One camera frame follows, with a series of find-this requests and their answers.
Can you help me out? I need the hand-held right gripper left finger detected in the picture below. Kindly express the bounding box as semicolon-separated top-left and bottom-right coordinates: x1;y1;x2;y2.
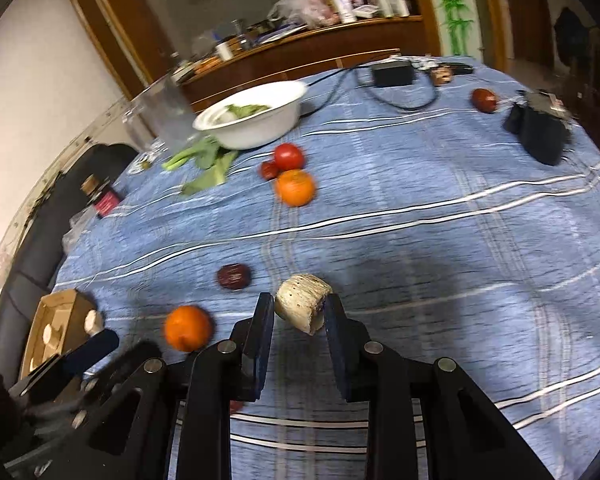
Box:
45;292;276;480

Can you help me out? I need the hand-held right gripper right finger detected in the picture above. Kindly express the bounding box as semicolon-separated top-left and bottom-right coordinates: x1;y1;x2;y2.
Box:
324;294;556;480

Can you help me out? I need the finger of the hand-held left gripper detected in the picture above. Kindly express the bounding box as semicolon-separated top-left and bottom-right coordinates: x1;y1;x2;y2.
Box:
9;329;120;396
82;342;163;396

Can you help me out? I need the brown cardboard box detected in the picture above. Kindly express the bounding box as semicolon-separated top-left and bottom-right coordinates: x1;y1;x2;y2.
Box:
20;288;98;378

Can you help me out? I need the white speckled chunk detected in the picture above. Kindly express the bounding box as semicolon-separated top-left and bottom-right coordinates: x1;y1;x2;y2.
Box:
274;273;333;336

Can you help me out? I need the orange mandarin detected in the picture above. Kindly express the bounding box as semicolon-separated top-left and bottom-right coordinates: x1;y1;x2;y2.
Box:
164;305;215;352
275;169;315;207

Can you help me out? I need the dark red wrinkled date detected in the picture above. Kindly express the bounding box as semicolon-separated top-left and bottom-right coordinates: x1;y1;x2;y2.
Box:
216;263;252;291

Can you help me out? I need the black sofa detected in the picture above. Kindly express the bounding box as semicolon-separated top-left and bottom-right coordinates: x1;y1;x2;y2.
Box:
0;142;137;386

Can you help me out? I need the crumpled clear plastic bag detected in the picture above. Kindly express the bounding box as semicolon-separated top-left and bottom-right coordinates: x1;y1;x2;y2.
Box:
66;209;95;247

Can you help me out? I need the dark bottle with red label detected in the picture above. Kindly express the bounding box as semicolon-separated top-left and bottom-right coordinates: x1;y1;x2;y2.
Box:
80;174;121;220

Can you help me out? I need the blue plaid tablecloth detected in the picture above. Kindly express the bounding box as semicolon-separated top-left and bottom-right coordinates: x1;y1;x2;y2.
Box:
50;55;600;480

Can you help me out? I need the green leafy vegetable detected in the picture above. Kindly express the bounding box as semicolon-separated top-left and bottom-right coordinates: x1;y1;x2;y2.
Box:
161;136;238;197

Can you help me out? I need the red tomato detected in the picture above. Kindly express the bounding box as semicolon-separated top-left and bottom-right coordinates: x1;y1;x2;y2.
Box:
273;143;306;171

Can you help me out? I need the white bowl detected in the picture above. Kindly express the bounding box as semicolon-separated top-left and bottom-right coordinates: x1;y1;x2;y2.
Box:
192;81;309;150

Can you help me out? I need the clear plastic pitcher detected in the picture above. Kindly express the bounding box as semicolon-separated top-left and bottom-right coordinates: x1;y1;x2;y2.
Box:
122;72;203;153

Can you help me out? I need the wooden counter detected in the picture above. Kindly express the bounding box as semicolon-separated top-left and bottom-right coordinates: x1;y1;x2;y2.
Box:
177;15;428;111

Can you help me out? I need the black pouch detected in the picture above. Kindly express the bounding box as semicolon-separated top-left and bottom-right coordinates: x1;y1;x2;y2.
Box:
503;91;572;166

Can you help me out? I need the clear plastic bag with goods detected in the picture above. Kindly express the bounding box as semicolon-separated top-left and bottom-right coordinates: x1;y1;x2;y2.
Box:
269;0;340;28

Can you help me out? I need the white tube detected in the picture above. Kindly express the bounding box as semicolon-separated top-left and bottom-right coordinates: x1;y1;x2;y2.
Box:
325;0;358;24

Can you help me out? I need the black jacket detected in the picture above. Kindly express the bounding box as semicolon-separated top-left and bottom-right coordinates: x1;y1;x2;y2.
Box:
552;7;597;77

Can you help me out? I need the black power adapter with cable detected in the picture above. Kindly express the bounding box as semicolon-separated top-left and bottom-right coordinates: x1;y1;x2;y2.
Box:
297;55;438;117

